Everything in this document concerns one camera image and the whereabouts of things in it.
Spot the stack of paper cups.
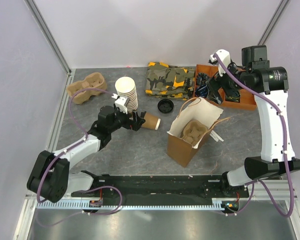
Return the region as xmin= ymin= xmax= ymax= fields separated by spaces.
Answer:
xmin=115 ymin=76 xmax=139 ymax=112

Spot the brown paper bag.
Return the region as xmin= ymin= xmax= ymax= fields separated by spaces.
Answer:
xmin=167 ymin=97 xmax=228 ymax=168

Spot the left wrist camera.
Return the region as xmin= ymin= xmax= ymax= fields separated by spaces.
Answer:
xmin=111 ymin=93 xmax=129 ymax=114

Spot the slotted cable duct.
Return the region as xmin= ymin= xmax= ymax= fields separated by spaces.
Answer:
xmin=36 ymin=199 xmax=238 ymax=211

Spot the white wrapped straw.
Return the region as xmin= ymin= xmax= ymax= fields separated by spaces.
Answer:
xmin=210 ymin=130 xmax=224 ymax=142

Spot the camouflage folded cloth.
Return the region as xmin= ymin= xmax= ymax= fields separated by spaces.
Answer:
xmin=145 ymin=61 xmax=195 ymax=101

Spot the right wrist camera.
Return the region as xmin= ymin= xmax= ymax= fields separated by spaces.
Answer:
xmin=209 ymin=49 xmax=231 ymax=77

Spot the orange compartment tray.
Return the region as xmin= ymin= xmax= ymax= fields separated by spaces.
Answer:
xmin=195 ymin=64 xmax=257 ymax=111

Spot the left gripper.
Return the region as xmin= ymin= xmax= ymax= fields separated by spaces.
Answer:
xmin=108 ymin=106 xmax=145 ymax=133

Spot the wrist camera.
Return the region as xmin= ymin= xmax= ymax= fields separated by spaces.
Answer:
xmin=209 ymin=49 xmax=231 ymax=77
xmin=111 ymin=93 xmax=129 ymax=114

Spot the blue striped rolled band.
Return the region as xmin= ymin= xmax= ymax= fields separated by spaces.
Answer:
xmin=194 ymin=84 xmax=210 ymax=98

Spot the dark rolled band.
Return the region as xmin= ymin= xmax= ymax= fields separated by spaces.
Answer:
xmin=196 ymin=72 xmax=210 ymax=86

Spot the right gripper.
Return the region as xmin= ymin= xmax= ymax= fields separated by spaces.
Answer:
xmin=206 ymin=58 xmax=251 ymax=105

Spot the yellow black rolled band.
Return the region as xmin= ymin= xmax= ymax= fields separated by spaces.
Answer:
xmin=224 ymin=89 xmax=241 ymax=103

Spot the single brown paper cup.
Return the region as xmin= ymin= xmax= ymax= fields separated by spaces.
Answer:
xmin=141 ymin=112 xmax=161 ymax=131

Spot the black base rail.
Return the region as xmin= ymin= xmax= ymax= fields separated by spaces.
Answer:
xmin=71 ymin=174 xmax=249 ymax=205

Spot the cardboard cup carrier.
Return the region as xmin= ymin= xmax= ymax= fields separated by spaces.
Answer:
xmin=180 ymin=120 xmax=208 ymax=146
xmin=66 ymin=72 xmax=107 ymax=105

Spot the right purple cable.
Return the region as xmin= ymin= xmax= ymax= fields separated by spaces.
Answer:
xmin=213 ymin=53 xmax=297 ymax=218

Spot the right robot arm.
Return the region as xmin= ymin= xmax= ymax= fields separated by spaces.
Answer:
xmin=207 ymin=45 xmax=300 ymax=197

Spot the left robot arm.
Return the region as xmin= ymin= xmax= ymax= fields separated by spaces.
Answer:
xmin=26 ymin=105 xmax=146 ymax=203

